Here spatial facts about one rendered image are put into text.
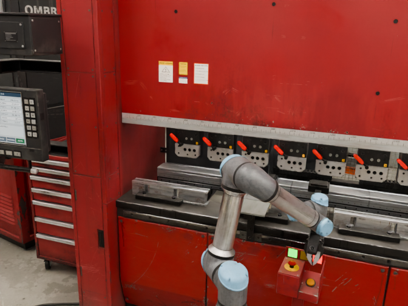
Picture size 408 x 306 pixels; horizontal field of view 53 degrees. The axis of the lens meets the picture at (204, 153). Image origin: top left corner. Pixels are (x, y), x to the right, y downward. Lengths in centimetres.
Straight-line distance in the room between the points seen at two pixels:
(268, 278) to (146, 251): 77
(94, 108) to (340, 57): 132
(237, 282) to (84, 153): 126
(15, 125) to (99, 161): 50
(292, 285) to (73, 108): 150
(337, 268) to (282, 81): 103
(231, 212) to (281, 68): 85
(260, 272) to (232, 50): 124
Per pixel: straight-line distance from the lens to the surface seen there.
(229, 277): 162
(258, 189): 151
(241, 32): 218
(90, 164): 245
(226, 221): 166
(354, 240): 228
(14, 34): 216
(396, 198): 262
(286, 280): 209
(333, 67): 212
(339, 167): 223
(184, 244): 249
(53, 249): 344
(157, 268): 265
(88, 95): 235
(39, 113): 211
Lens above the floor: 190
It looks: 17 degrees down
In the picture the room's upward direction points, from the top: 1 degrees clockwise
